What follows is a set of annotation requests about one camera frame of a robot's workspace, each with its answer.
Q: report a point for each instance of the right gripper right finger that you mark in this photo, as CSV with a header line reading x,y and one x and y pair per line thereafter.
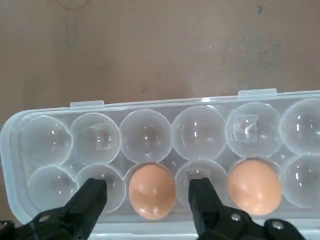
x,y
220,225

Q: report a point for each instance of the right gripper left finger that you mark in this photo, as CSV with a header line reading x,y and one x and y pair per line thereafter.
x,y
62,222

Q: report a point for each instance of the brown egg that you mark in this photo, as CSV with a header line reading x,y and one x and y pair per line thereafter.
x,y
151,192
255,187

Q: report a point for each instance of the transparent twelve-slot egg tray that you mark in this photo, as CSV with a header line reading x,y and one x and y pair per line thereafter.
x,y
200,135

